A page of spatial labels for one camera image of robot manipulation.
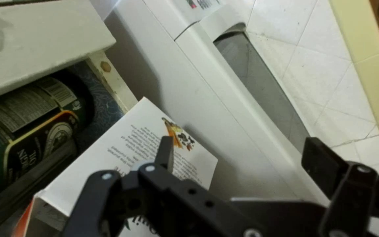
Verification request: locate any white microwave oven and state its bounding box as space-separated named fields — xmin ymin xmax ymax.
xmin=88 ymin=0 xmax=331 ymax=208

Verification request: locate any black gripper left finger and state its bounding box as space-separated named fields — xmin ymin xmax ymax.
xmin=60 ymin=135 xmax=243 ymax=237

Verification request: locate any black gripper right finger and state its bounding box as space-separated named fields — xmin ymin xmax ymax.
xmin=301 ymin=135 xmax=379 ymax=237

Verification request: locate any white box with orange corners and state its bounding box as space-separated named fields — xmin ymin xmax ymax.
xmin=10 ymin=96 xmax=220 ymax=237

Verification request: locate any dark labelled bottle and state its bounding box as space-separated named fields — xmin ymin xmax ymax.
xmin=0 ymin=71 xmax=97 ymax=190

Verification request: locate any cream wall cupboard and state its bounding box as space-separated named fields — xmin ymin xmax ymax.
xmin=0 ymin=0 xmax=139 ymax=237

